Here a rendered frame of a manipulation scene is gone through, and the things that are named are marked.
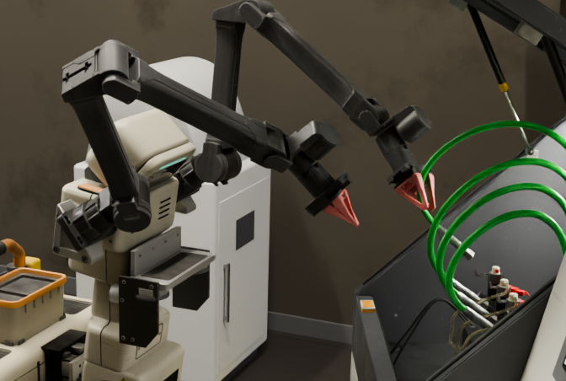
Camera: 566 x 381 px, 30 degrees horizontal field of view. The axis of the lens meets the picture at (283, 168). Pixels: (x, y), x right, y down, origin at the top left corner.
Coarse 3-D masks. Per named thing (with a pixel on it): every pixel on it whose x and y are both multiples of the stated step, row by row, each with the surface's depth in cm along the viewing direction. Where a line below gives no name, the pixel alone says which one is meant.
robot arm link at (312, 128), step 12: (300, 132) 213; (312, 132) 210; (324, 132) 211; (336, 132) 214; (288, 144) 215; (300, 144) 211; (312, 144) 212; (324, 144) 211; (336, 144) 212; (276, 156) 210; (288, 156) 213; (312, 156) 213; (276, 168) 213
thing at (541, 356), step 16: (560, 272) 183; (560, 288) 181; (560, 304) 179; (544, 320) 184; (560, 320) 177; (544, 336) 182; (560, 336) 175; (544, 352) 180; (528, 368) 186; (544, 368) 179
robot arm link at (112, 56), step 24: (96, 48) 193; (120, 48) 193; (72, 72) 193; (96, 72) 189; (120, 72) 189; (72, 96) 192; (96, 96) 192; (96, 120) 199; (96, 144) 204; (120, 144) 207; (120, 168) 209; (120, 192) 214; (120, 216) 217; (144, 216) 217
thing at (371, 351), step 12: (360, 312) 243; (360, 324) 240; (372, 324) 236; (360, 336) 240; (372, 336) 229; (384, 336) 230; (360, 348) 239; (372, 348) 223; (384, 348) 223; (360, 360) 238; (372, 360) 217; (384, 360) 217; (360, 372) 238; (372, 372) 215; (384, 372) 211
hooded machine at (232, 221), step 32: (160, 64) 408; (192, 64) 419; (192, 128) 392; (224, 192) 396; (256, 192) 424; (192, 224) 395; (224, 224) 399; (256, 224) 428; (224, 256) 402; (256, 256) 432; (224, 288) 405; (256, 288) 436; (192, 320) 404; (224, 320) 409; (256, 320) 440; (192, 352) 407; (224, 352) 412; (256, 352) 454
